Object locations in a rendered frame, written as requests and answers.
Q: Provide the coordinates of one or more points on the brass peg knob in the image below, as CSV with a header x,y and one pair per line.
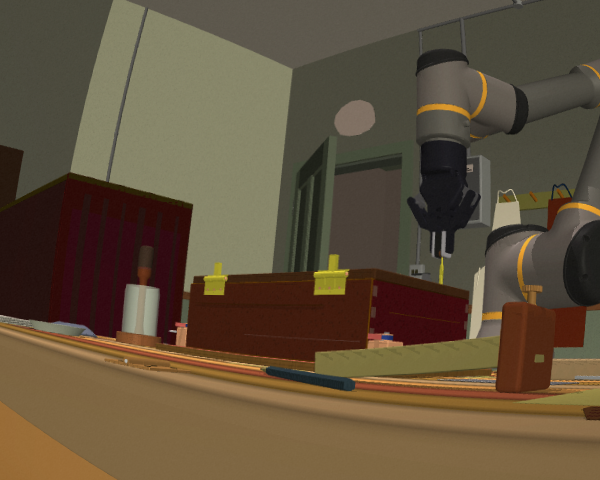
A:
x,y
533,292

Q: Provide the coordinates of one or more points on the round pinkish wall plate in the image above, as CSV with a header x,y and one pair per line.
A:
x,y
354,117

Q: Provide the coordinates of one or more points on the grey green dish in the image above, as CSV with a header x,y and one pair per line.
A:
x,y
60,327

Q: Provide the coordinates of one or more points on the dark red slatted cabinet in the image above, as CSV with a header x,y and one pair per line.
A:
x,y
95,260

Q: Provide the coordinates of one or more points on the green door frame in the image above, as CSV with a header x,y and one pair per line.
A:
x,y
325,210

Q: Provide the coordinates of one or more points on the walnut games compendium box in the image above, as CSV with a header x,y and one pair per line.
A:
x,y
325,312

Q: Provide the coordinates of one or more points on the brown leather dice cup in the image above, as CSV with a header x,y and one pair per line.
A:
x,y
525,350

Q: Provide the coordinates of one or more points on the grey wall socket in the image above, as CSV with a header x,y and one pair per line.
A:
x,y
418,270

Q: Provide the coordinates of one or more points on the white paper roll on stand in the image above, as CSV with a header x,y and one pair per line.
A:
x,y
140,305

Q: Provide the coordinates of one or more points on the tan flat box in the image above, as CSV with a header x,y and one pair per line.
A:
x,y
582,370

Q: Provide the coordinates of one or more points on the small orange and blue blocks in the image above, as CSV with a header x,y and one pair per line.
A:
x,y
382,341

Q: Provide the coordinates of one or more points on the dark brown tall board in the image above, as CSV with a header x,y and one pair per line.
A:
x,y
0,200

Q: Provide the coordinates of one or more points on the cream paper bag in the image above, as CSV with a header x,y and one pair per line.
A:
x,y
506,215

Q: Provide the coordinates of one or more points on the green counter tray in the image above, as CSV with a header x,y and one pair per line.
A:
x,y
407,357

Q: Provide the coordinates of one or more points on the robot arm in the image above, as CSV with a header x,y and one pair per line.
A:
x,y
530,100

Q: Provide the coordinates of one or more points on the grey wall switch box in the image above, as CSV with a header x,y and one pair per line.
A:
x,y
477,187

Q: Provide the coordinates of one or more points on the dark blue flat stick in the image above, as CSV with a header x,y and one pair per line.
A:
x,y
310,378

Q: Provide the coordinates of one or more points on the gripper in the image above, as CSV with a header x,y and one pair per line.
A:
x,y
442,167

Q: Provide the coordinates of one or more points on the orange paper bag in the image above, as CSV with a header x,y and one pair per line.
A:
x,y
560,207

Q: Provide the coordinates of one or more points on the yellow brass hinge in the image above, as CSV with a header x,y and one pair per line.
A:
x,y
215,282
331,280

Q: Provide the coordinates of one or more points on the white leaning card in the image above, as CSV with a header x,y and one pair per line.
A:
x,y
478,300

